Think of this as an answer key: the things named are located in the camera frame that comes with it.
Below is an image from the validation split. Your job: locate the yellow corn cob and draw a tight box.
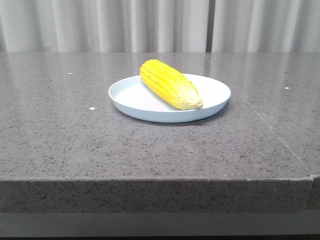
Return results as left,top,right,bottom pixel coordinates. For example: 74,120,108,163
139,59,203,110

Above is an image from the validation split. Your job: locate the light blue round plate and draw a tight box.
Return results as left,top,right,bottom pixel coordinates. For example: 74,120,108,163
108,74,231,123

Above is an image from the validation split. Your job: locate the white pleated curtain right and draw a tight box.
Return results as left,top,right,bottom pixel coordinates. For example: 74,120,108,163
211,0,320,53

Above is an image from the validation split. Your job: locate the white pleated curtain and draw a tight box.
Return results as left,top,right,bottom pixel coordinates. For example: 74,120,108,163
0,0,212,53
211,0,320,53

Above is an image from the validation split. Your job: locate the white pleated curtain left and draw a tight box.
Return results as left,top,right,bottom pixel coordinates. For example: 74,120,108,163
0,0,212,53

